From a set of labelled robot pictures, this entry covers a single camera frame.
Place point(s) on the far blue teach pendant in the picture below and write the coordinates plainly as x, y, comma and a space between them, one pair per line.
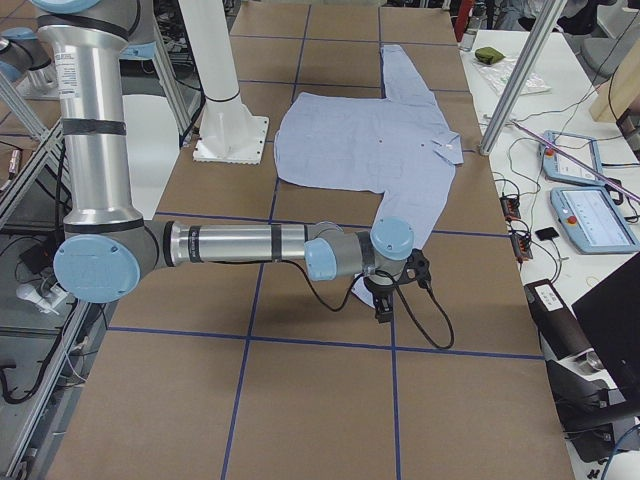
570, 161

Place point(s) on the blue teach pendant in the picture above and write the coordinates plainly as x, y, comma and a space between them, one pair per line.
570, 161
592, 221

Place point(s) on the green cloth pouch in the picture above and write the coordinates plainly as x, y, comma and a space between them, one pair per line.
488, 55

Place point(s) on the black label printer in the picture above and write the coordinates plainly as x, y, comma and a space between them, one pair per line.
555, 321

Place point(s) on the aluminium frame post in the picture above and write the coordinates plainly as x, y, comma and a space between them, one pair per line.
529, 54

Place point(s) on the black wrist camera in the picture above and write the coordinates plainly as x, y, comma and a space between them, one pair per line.
417, 269

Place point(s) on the reacher grabber stick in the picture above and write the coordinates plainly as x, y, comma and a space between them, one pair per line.
606, 180

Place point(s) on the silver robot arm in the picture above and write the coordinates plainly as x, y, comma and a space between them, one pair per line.
21, 52
109, 246

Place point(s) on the clear water bottle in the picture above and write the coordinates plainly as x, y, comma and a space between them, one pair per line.
476, 20

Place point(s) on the orange circuit board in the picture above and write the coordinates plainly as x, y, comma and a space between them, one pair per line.
521, 245
510, 207

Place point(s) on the near blue teach pendant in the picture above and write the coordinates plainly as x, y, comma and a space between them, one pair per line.
592, 221

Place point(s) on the white camera stand pedestal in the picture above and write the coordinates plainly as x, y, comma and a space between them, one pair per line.
228, 131

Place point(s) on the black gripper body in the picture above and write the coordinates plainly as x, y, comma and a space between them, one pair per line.
378, 289

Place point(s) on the black computer monitor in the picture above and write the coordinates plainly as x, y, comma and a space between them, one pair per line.
608, 314

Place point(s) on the white power strip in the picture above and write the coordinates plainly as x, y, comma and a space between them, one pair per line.
46, 303

